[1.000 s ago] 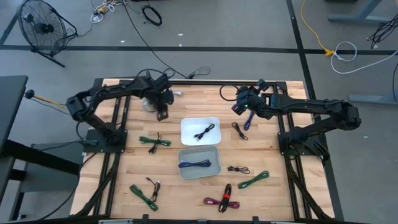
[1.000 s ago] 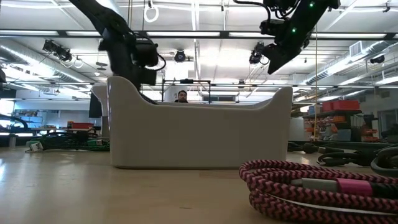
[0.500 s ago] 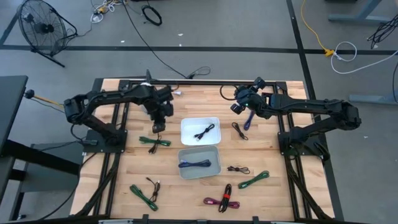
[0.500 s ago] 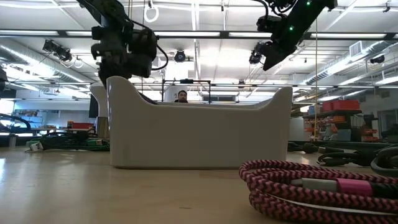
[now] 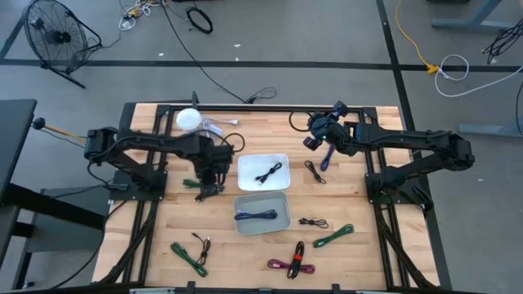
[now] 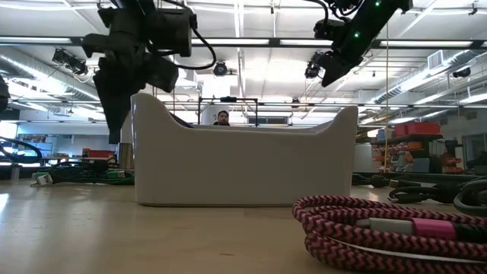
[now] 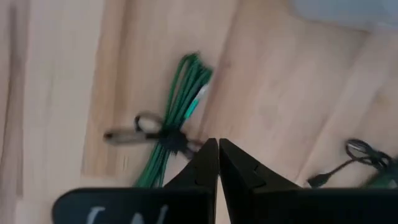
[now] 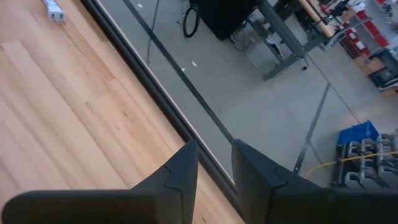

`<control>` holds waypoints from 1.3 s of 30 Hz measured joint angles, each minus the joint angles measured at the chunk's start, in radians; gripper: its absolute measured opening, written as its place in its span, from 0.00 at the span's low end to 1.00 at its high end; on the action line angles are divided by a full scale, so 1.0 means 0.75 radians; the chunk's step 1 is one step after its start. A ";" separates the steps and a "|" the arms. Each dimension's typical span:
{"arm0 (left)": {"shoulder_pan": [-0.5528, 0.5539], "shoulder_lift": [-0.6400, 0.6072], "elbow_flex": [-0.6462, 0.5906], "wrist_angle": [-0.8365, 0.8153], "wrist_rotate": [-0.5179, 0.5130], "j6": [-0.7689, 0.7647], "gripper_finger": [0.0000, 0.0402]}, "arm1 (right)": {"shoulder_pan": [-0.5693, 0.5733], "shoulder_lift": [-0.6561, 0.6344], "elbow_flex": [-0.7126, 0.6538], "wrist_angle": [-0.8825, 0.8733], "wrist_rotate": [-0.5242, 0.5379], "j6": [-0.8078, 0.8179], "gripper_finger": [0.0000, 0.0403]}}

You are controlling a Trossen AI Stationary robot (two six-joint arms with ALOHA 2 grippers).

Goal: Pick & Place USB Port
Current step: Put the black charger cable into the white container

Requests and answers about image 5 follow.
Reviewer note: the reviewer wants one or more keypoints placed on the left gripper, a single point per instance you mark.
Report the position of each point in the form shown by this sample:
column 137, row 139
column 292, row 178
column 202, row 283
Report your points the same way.
column 214, row 161

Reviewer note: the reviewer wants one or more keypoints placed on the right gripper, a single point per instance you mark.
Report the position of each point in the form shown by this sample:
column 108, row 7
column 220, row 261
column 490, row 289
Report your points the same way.
column 327, row 130

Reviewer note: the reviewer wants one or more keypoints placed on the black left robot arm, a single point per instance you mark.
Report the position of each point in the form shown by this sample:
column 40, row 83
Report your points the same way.
column 155, row 141

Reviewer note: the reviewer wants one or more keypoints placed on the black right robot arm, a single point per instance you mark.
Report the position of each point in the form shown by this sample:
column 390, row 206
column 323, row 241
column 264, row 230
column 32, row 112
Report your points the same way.
column 400, row 136

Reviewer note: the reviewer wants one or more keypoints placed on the white plastic bin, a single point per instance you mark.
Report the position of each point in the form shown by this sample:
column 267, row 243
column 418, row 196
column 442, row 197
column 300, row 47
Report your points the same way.
column 249, row 179

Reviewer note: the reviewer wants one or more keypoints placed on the grey plastic bin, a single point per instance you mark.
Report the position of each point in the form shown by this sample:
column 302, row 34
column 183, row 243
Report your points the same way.
column 261, row 226

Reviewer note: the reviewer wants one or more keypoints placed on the grey desk foot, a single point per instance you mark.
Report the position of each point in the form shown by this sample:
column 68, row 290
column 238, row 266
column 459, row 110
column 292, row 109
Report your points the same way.
column 490, row 130

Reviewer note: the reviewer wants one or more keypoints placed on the grey desk base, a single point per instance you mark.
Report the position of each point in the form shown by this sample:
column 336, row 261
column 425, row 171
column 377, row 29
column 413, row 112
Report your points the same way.
column 474, row 22

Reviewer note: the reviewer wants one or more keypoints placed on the yellow rod with black knob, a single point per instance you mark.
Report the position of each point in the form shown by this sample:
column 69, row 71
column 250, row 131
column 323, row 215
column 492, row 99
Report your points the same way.
column 38, row 123

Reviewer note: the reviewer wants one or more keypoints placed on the black side table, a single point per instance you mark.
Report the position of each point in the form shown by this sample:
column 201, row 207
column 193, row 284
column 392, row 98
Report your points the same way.
column 16, row 134

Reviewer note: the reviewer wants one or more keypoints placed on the black floor fan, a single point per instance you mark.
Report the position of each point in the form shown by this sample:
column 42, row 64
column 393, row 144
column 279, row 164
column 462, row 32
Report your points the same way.
column 57, row 37

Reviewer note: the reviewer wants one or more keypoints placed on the black aluminium table frame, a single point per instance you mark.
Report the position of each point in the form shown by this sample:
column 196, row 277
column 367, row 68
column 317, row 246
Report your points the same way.
column 265, row 108

